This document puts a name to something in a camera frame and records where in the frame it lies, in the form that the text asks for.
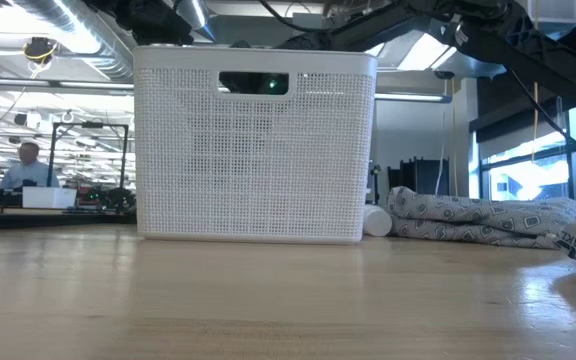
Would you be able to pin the white pill bottle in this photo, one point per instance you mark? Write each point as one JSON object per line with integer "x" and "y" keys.
{"x": 377, "y": 221}

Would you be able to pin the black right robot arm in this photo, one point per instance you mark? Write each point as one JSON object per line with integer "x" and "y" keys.
{"x": 518, "y": 55}

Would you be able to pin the white perforated plastic basket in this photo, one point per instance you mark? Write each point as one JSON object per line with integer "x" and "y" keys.
{"x": 253, "y": 160}

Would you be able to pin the black cabinet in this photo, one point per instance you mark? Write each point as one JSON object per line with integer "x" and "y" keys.
{"x": 420, "y": 175}

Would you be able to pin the fluorescent light strip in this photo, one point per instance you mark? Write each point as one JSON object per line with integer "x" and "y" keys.
{"x": 413, "y": 97}

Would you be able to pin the grey patterned folded cloth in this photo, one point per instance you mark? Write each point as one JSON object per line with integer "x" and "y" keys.
{"x": 483, "y": 215}

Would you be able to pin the white box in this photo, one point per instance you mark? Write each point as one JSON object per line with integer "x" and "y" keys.
{"x": 48, "y": 197}

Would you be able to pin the person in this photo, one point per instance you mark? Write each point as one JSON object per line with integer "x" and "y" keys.
{"x": 28, "y": 172}

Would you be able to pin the black metal frame stand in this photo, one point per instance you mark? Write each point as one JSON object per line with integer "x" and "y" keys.
{"x": 51, "y": 155}

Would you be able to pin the silver ventilation duct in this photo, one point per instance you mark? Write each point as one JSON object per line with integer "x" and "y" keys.
{"x": 93, "y": 40}

